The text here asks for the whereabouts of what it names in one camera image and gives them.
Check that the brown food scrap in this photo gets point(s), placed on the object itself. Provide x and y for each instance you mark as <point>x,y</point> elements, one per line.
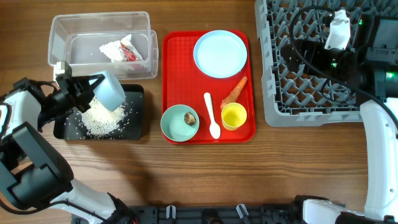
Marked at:
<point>190,119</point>

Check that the grey dishwasher rack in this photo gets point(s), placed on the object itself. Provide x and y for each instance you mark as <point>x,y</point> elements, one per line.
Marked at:
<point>297,99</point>

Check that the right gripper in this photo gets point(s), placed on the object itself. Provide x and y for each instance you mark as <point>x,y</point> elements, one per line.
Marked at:
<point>313,49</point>

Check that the black plastic tray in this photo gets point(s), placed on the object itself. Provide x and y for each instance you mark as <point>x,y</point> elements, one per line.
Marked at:
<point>129,127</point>

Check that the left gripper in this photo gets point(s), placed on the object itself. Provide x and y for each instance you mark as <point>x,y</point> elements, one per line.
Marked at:
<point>71,88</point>

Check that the light blue bowl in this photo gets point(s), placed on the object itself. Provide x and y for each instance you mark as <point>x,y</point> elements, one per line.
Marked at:
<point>109,92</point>

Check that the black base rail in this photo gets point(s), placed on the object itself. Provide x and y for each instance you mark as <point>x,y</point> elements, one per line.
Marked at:
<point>238,214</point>

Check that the red foil wrapper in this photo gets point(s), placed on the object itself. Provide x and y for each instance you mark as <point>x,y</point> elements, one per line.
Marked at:
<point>130,57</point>

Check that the red serving tray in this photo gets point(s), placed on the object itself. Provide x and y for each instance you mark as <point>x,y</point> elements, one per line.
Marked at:
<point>184,84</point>

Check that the white napkin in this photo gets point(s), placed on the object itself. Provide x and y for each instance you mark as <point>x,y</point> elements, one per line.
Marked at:
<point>114,52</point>

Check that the orange carrot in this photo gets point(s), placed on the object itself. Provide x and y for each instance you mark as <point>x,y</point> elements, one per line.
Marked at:
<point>233,96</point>

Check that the yellow cup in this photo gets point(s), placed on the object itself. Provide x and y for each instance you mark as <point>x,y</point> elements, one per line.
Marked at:
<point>233,116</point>

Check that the clear plastic bin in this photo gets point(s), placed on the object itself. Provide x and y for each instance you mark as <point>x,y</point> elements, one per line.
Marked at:
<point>76,38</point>

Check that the green bowl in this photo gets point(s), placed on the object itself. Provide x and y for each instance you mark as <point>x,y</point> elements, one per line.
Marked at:
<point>173,126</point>

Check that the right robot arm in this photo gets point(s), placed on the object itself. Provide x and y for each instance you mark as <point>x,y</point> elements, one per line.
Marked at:
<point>365,61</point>

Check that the white rice pile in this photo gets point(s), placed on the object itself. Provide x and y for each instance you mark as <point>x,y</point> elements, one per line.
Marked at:
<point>99,123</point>

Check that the light blue plate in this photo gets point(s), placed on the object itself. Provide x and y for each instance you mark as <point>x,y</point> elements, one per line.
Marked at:
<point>220,54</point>

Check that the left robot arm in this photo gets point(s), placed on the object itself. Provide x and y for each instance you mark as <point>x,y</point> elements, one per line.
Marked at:
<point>34,175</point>

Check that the white plastic spoon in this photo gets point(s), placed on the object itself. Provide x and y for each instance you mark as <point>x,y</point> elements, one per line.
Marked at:
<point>214,128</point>

